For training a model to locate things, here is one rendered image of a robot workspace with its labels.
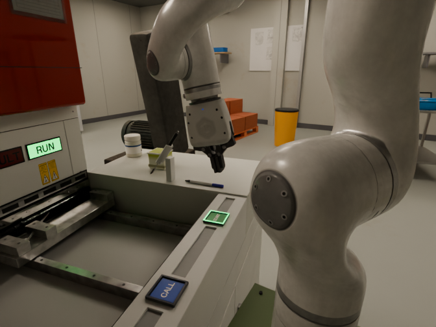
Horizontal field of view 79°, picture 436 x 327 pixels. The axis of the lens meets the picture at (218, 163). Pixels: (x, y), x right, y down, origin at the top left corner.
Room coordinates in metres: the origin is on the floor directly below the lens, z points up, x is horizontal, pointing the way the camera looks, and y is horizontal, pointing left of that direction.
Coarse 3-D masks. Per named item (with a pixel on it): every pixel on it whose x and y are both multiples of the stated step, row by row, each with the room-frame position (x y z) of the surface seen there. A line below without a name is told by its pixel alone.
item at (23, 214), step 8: (72, 184) 0.88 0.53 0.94; (80, 184) 0.90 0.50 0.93; (88, 184) 0.93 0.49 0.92; (56, 192) 0.82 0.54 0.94; (64, 192) 0.83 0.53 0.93; (72, 192) 0.86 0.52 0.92; (40, 200) 0.76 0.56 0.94; (48, 200) 0.77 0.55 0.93; (56, 200) 0.80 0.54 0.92; (80, 200) 0.89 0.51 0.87; (24, 208) 0.71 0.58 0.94; (32, 208) 0.72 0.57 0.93; (40, 208) 0.74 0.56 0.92; (64, 208) 0.83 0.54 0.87; (72, 208) 0.85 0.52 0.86; (8, 216) 0.66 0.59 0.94; (16, 216) 0.68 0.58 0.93; (24, 216) 0.70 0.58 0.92; (56, 216) 0.79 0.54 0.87; (0, 224) 0.63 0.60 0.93; (8, 224) 0.65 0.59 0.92; (24, 232) 0.69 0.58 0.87
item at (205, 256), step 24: (240, 216) 0.67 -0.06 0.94; (192, 240) 0.52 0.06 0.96; (216, 240) 0.52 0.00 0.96; (240, 240) 0.67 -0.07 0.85; (168, 264) 0.44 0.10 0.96; (192, 264) 0.45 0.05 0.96; (216, 264) 0.47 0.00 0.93; (144, 288) 0.38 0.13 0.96; (192, 288) 0.38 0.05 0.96; (216, 288) 0.47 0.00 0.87; (144, 312) 0.33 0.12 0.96; (168, 312) 0.33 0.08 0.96; (192, 312) 0.35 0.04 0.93
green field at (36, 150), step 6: (36, 144) 0.79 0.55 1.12; (42, 144) 0.80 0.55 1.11; (48, 144) 0.82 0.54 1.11; (54, 144) 0.84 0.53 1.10; (30, 150) 0.77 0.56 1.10; (36, 150) 0.78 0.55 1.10; (42, 150) 0.80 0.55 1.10; (48, 150) 0.82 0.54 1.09; (54, 150) 0.84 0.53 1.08; (30, 156) 0.76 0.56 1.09; (36, 156) 0.78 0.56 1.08
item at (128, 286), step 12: (36, 264) 0.58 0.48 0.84; (48, 264) 0.57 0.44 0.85; (60, 264) 0.57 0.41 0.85; (60, 276) 0.56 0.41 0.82; (72, 276) 0.54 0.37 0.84; (84, 276) 0.53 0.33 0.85; (96, 276) 0.53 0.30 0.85; (108, 276) 0.53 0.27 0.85; (96, 288) 0.52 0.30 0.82; (108, 288) 0.51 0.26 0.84; (120, 288) 0.49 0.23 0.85; (132, 288) 0.49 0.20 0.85
